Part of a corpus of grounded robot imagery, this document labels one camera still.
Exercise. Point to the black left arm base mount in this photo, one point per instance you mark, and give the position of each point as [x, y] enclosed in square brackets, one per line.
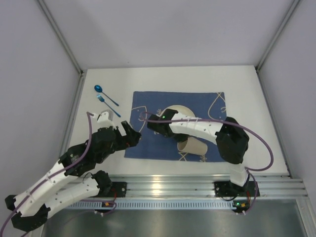
[117, 190]

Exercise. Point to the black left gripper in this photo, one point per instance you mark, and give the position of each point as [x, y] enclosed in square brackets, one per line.
[122, 138]

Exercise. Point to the perforated cable duct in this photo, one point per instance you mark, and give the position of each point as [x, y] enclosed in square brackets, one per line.
[160, 204]

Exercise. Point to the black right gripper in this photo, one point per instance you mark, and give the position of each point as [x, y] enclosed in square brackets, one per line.
[155, 127]

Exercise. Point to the beige paper cup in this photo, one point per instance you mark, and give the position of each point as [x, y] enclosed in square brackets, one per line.
[193, 146]

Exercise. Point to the cream round plate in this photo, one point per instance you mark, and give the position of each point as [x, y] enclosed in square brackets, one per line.
[181, 110]

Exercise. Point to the aluminium frame post right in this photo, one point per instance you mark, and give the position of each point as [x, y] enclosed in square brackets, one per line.
[294, 4]

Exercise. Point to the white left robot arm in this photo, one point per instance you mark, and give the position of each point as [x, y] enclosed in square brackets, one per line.
[32, 208]

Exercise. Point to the aluminium frame post left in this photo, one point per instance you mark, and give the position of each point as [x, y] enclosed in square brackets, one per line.
[53, 24]

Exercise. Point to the aluminium frame post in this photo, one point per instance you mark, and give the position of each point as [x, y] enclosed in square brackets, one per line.
[294, 4]
[53, 24]

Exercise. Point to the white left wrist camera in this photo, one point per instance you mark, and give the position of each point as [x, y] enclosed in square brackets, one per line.
[105, 118]

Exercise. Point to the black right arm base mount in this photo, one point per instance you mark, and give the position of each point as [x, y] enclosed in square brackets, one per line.
[226, 189]

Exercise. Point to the blue cloth placemat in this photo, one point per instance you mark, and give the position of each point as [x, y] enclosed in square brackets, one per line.
[153, 145]

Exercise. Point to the blue metallic spoon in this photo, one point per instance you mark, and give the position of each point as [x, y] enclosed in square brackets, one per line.
[100, 91]

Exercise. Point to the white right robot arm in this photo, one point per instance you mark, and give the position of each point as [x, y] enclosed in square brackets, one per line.
[228, 135]

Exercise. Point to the blue metallic fork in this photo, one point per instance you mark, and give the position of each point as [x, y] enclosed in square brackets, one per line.
[101, 99]

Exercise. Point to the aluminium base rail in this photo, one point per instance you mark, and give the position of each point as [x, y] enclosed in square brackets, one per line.
[202, 186]

